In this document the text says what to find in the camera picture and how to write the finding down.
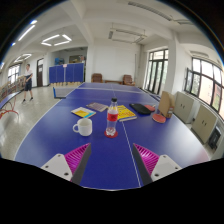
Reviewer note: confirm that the round red coaster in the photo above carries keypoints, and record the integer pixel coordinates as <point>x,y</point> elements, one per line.
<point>113,135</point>

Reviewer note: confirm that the white ceramic mug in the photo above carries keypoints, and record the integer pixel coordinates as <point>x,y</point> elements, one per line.
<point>83,127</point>

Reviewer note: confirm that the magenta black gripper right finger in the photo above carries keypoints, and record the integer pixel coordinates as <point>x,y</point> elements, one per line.
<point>151,166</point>

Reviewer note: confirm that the brown armchair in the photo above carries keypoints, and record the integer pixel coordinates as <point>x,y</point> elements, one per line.
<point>97,78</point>
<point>127,80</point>

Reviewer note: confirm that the left brown armchair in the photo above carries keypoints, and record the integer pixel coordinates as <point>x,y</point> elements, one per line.
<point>97,78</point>

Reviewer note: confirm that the small yellow blue booklet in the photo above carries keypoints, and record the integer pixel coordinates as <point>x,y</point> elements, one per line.
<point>83,112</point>

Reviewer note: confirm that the black paddle case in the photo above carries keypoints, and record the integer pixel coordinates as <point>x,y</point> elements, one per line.
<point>141,109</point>

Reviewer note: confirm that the blue partition barrier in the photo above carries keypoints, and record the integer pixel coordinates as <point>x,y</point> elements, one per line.
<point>66,73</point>

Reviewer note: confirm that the beige cabinet far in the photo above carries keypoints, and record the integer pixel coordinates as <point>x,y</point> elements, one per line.
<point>184,107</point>

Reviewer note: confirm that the person in dark shorts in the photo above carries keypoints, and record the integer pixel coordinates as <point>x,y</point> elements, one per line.
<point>28,81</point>

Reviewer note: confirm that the beige cabinet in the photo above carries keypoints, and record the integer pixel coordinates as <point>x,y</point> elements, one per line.
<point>204,123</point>
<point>184,107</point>

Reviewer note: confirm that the beige cabinet near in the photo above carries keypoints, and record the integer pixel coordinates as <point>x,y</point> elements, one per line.
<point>204,123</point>

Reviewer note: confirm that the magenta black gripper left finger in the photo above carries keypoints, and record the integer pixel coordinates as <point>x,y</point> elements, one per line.
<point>70,166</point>

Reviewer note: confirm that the right brown armchair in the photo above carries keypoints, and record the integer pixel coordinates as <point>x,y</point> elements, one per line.
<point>127,80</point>

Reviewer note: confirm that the plastic bottle with red label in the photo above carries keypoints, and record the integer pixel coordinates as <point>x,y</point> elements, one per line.
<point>112,116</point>

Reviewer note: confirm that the table tennis net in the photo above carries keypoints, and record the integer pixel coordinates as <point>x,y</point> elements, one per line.
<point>61,92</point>

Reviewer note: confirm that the brown cardboard box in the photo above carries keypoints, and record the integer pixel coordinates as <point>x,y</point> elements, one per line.
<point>166,104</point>

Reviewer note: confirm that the yellow book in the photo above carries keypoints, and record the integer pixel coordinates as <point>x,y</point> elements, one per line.
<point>125,114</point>

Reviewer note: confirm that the red table tennis paddle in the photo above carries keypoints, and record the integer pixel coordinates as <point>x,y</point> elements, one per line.
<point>159,118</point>

